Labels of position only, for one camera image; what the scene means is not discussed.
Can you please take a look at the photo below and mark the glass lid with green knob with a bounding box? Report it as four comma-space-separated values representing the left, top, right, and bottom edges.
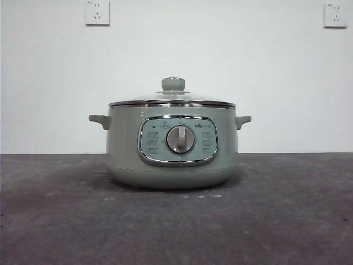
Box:
108, 77, 237, 109

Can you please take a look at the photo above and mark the white wall socket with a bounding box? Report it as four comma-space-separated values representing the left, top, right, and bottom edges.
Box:
84, 0, 110, 27
323, 2, 348, 29

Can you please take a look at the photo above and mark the pale green electric cooking pot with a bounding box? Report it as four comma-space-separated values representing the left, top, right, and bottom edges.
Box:
88, 105, 252, 190

